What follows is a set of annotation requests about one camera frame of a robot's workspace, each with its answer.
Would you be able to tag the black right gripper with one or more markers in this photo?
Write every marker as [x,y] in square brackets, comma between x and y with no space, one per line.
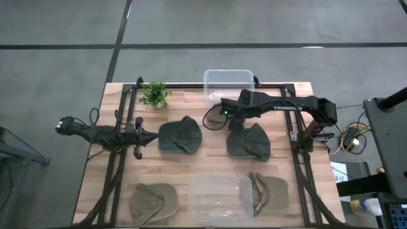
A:
[238,123]

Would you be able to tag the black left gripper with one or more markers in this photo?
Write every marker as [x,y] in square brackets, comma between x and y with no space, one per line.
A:
[139,143]

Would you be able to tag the khaki cap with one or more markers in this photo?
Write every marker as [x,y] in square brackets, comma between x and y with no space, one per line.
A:
[273,194]
[152,203]

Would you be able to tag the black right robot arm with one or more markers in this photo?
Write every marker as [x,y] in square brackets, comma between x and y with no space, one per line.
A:
[286,105]

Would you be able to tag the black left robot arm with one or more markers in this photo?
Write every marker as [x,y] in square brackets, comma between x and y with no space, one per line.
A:
[95,133]

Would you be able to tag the dark green cap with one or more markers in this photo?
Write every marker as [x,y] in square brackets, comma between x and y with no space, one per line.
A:
[249,143]
[181,135]

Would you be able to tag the small green artificial plant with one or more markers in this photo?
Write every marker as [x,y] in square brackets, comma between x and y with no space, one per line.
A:
[154,94]

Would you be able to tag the clear plastic bin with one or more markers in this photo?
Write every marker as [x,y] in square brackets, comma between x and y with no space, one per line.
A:
[227,81]
[219,200]

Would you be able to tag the white paper sheet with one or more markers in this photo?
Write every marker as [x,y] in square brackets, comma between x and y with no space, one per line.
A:
[339,173]

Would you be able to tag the black power adapter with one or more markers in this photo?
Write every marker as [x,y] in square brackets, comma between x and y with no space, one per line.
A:
[350,136]

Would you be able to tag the glass side table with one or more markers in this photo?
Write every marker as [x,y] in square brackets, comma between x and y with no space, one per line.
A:
[19,152]

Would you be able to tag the black cart base beam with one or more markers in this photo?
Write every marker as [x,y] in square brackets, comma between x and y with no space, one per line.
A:
[362,186]

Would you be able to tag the grey equipment cart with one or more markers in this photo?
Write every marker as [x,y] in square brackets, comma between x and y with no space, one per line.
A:
[389,140]

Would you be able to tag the white plastic bottle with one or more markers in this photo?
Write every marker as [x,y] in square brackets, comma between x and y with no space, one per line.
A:
[365,206]

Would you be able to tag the blue lit keyboard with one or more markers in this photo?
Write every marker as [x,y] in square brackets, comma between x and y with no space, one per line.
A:
[397,216]

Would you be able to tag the black aluminium rig frame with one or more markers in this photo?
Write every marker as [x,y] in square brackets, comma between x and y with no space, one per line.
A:
[128,95]

